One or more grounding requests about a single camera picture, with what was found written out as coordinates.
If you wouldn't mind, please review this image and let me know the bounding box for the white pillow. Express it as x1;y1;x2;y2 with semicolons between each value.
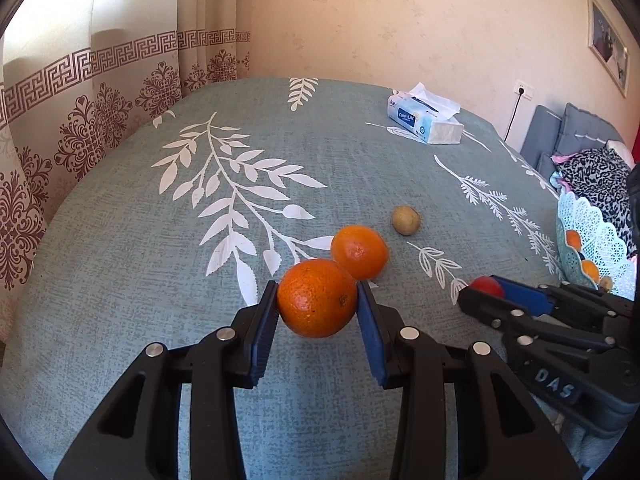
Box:
605;140;636;168

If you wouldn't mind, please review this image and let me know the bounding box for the white tissue box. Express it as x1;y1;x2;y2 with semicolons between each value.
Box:
386;82;465;146

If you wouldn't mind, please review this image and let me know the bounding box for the light blue lattice basket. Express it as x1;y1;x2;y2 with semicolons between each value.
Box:
556;187;637;301

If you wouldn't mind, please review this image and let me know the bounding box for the small tan kiwi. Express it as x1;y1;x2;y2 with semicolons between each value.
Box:
391;205;422;237

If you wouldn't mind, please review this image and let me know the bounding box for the leopard print cloth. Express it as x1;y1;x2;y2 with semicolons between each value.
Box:
550;147;636;256

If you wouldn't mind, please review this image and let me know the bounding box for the red tomato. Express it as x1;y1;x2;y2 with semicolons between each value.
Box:
470;276;506;300

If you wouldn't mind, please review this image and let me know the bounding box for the patterned beige curtain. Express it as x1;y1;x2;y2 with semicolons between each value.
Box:
0;0;253;331

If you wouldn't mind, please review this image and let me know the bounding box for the grey leaf print bedspread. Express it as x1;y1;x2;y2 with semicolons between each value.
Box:
0;77;636;480

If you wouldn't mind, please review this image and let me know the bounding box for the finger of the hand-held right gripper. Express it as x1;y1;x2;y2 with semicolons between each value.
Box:
456;285;618;357
490;274;635;319

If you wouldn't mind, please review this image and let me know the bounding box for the grey pillow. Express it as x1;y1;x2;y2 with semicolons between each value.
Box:
520;105;563;162
557;102;623;158

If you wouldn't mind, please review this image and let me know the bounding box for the large orange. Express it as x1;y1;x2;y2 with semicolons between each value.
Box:
277;258;359;339

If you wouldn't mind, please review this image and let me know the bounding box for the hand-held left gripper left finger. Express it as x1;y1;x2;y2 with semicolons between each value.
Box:
53;280;280;480

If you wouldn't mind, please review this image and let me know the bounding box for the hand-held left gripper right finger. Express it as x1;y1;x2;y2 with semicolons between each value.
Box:
356;280;584;480

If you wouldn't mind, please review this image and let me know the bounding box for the black power cable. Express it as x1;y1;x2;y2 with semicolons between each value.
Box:
501;92;523;142

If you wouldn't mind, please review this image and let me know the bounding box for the framed wall picture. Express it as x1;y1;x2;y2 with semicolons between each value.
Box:
586;0;630;98

